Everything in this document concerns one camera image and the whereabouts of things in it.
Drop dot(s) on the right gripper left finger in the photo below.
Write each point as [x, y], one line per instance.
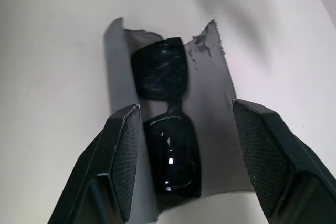
[105, 171]

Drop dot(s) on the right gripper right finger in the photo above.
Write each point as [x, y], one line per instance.
[283, 171]

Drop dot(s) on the black sunglasses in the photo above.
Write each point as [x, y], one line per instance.
[168, 77]

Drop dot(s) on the grey open glasses case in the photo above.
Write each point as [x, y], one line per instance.
[212, 98]

